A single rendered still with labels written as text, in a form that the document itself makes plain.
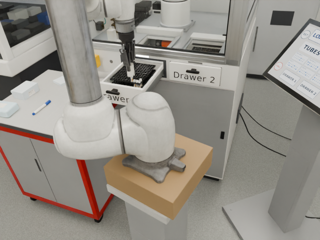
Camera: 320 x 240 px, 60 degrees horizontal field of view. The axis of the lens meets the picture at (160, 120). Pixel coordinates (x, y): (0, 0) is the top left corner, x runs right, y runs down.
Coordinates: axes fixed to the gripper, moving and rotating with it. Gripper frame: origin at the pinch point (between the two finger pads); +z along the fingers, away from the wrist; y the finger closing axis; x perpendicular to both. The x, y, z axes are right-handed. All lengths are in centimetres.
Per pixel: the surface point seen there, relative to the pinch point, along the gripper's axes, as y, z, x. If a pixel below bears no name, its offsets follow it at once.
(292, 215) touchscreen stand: -5, 74, -93
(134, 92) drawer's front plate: -10.7, 5.9, -6.6
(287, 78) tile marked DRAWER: 7, -3, -74
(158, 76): 14.6, 10.1, -9.1
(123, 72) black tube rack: 7.8, 6.9, 9.1
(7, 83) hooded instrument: 5, 28, 100
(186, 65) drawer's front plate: 21.3, 4.9, -23.4
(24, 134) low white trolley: -36, 26, 47
